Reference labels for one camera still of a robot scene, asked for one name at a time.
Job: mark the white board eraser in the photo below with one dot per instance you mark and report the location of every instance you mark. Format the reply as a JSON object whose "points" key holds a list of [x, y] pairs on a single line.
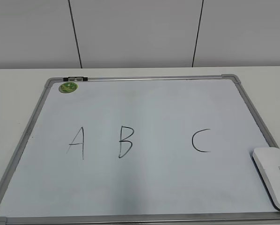
{"points": [[267, 160]]}

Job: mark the green round magnet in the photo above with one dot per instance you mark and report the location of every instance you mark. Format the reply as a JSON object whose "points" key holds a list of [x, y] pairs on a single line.
{"points": [[68, 87]]}

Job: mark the black and silver hanger clip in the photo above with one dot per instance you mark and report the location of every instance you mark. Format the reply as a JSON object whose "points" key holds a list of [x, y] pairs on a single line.
{"points": [[75, 79]]}

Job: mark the white whiteboard with grey frame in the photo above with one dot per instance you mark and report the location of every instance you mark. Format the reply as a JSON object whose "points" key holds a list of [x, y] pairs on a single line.
{"points": [[139, 151]]}

